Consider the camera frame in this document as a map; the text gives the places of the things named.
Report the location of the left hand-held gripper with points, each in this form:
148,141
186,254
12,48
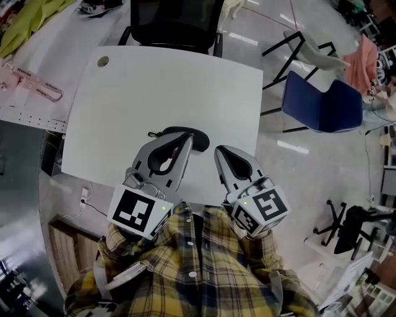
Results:
133,209

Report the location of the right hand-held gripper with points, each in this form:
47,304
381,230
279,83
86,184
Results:
266,207

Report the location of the black glasses case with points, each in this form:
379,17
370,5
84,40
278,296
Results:
199,140

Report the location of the person's left forearm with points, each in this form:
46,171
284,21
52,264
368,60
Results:
123,244

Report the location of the person's right forearm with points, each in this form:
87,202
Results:
263,250

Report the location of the white power strip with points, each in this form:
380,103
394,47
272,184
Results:
84,195

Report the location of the blue padded chair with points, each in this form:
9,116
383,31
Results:
318,105

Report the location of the person's yellow plaid shirt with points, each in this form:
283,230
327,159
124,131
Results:
198,272

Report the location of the black box under desk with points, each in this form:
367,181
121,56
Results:
51,156

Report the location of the black swivel chair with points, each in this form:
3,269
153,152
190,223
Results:
352,229

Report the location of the wooden cabinet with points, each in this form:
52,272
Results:
69,247

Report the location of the black mesh office chair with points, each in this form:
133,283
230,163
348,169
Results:
173,21

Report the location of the grey chair with black legs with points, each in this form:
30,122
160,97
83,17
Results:
318,52

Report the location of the peach cloth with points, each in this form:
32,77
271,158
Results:
360,68

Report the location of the white shelf unit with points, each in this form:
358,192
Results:
359,284

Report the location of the green cloth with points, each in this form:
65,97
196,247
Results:
28,21

